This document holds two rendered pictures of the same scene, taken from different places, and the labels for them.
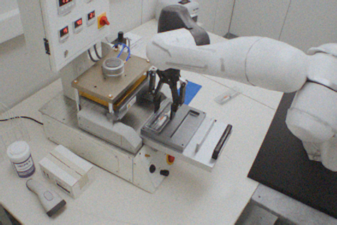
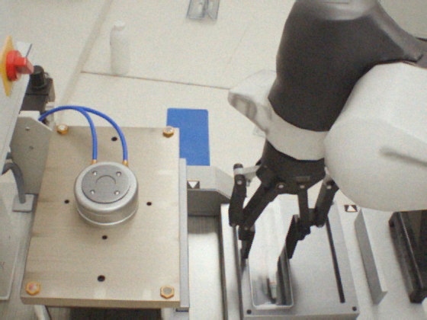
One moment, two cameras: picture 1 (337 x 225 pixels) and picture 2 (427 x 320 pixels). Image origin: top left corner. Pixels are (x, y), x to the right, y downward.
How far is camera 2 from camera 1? 0.63 m
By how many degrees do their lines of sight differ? 24
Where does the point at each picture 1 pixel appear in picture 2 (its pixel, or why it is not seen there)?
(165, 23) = (332, 59)
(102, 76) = (92, 235)
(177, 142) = (341, 308)
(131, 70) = (150, 178)
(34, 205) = not seen: outside the picture
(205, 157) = (402, 308)
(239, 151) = not seen: hidden behind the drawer
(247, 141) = not seen: hidden behind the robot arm
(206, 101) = (239, 143)
